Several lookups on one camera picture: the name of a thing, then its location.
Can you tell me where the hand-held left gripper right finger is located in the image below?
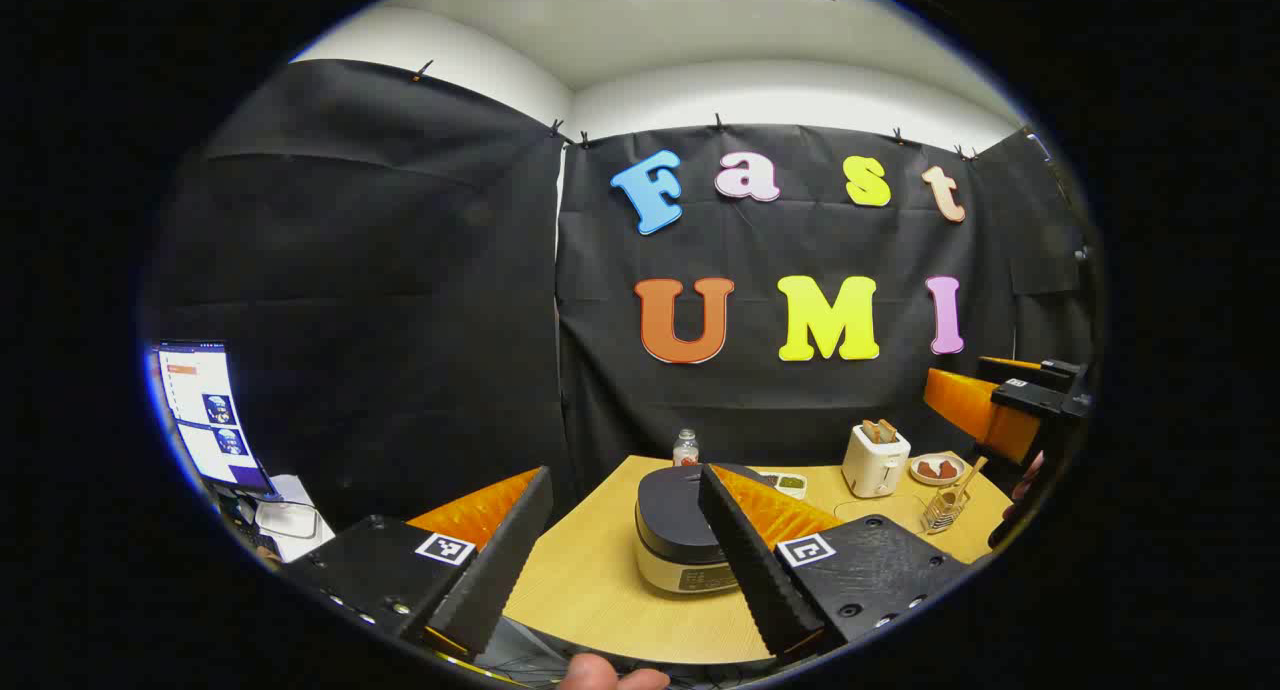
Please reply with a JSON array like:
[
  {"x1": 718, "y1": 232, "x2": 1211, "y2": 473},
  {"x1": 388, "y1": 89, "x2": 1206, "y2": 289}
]
[{"x1": 697, "y1": 463, "x2": 973, "y2": 661}]

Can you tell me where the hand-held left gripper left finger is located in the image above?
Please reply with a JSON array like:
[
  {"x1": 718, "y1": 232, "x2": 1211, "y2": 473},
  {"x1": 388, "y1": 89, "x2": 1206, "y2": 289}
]
[{"x1": 285, "y1": 465, "x2": 554, "y2": 661}]

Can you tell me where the wooden spoon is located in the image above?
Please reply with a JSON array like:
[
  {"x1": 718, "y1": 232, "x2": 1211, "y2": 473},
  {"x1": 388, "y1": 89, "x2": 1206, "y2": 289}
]
[{"x1": 940, "y1": 455, "x2": 990, "y2": 516}]

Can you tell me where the beige rice cooker black lid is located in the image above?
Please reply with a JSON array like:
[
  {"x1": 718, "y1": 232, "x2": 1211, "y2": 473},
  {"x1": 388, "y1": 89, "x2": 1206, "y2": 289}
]
[{"x1": 635, "y1": 462, "x2": 791, "y2": 596}]

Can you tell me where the metal wire chopstick holder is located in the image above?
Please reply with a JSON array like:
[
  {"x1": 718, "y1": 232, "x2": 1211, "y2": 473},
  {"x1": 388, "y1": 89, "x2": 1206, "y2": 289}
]
[{"x1": 921, "y1": 484, "x2": 972, "y2": 536}]

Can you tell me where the white round plate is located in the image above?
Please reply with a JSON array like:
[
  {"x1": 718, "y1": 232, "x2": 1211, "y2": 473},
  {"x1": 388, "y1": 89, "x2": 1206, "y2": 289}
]
[{"x1": 908, "y1": 453, "x2": 967, "y2": 487}]

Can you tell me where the white toaster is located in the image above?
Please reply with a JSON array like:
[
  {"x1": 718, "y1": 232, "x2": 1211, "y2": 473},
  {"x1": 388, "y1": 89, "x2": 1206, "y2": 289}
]
[{"x1": 842, "y1": 419, "x2": 912, "y2": 499}]

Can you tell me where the white desktop device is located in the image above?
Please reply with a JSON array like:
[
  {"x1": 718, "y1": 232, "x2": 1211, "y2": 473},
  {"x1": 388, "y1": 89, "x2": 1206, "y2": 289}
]
[{"x1": 255, "y1": 475, "x2": 337, "y2": 561}]

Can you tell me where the computer monitor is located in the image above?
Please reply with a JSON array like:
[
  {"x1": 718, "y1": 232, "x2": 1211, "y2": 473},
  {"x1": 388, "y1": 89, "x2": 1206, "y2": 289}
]
[{"x1": 150, "y1": 340, "x2": 276, "y2": 496}]

